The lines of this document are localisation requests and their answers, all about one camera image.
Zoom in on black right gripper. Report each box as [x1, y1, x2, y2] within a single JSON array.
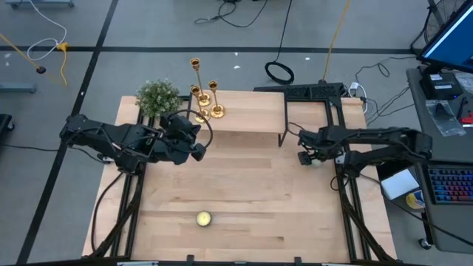
[[298, 126, 348, 160]]

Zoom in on computer monitor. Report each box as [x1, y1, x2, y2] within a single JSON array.
[[417, 0, 473, 75]]

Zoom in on long black cable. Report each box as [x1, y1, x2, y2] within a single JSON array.
[[360, 172, 473, 248]]

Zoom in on thin black floor cable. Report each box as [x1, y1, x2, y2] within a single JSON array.
[[0, 143, 49, 152]]

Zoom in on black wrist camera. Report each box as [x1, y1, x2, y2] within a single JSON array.
[[191, 143, 208, 163], [297, 150, 314, 166]]

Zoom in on black perforated metal plate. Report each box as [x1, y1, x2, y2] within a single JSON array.
[[253, 81, 345, 103]]

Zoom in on grey desk leg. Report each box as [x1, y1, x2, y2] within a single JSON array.
[[5, 0, 75, 9]]

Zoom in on white floor cable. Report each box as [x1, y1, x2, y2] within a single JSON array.
[[27, 0, 68, 62]]

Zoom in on grey rolling cart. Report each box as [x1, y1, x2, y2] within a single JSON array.
[[413, 159, 473, 255]]

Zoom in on black aluminium table frame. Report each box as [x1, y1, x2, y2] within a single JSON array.
[[88, 95, 399, 266]]

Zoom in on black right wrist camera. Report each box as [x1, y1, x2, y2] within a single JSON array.
[[297, 150, 314, 166]]

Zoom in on medium gold candlestick holder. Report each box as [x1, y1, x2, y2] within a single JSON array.
[[189, 84, 211, 124]]

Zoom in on silver frame strip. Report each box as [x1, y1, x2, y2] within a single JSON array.
[[116, 260, 160, 266]]

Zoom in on small artificial potted plant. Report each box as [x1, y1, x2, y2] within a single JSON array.
[[135, 78, 183, 118]]

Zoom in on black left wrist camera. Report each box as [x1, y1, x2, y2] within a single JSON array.
[[191, 143, 208, 163]]

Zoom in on long yellow floor cable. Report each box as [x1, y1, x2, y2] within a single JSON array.
[[323, 0, 351, 83]]

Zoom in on backlit rainbow keyboard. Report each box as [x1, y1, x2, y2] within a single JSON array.
[[427, 165, 473, 206]]

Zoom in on grey desk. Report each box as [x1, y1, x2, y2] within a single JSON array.
[[406, 67, 473, 164]]

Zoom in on black arm base cable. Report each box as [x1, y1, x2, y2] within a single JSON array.
[[90, 171, 125, 254]]

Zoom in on yellow and blue object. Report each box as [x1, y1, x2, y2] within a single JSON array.
[[405, 189, 426, 211]]

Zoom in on white box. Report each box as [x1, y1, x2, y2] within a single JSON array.
[[380, 168, 421, 201]]

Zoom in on yellow extension cable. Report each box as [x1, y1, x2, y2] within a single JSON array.
[[55, 41, 70, 86]]

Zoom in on black left wrist camera cable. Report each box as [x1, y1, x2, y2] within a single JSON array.
[[168, 109, 214, 151]]

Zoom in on tall gold candlestick holder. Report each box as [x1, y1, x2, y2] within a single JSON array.
[[189, 57, 212, 107]]

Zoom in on grey desk foot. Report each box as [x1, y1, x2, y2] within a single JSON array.
[[0, 83, 38, 94]]

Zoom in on looped black floor cable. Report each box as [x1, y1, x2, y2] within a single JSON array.
[[194, 0, 293, 29]]

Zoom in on coiled black floor cable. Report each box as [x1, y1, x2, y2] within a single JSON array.
[[265, 0, 296, 85]]

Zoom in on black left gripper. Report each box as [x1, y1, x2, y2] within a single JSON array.
[[154, 113, 200, 166]]

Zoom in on raised wooden shelf black legs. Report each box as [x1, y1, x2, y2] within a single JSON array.
[[188, 89, 290, 148]]

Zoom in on white power adapter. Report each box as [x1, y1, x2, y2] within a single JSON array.
[[348, 81, 367, 98]]

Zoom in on black power cables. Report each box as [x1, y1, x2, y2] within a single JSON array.
[[354, 55, 421, 125]]

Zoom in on yellow cord with black end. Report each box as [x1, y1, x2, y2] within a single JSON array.
[[0, 32, 47, 75]]

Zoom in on short gold candlestick holder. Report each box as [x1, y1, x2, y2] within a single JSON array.
[[208, 80, 226, 119]]

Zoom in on wire floor fan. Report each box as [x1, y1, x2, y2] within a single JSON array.
[[411, 0, 467, 56]]

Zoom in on black caster base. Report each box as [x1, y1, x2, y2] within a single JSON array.
[[0, 113, 16, 133]]

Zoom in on purple patterned candle tin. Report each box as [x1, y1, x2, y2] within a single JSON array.
[[195, 210, 213, 228]]

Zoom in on clear plastic bag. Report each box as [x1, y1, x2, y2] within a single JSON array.
[[425, 98, 467, 138]]

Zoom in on small black computer box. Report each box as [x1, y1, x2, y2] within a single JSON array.
[[420, 72, 465, 100]]

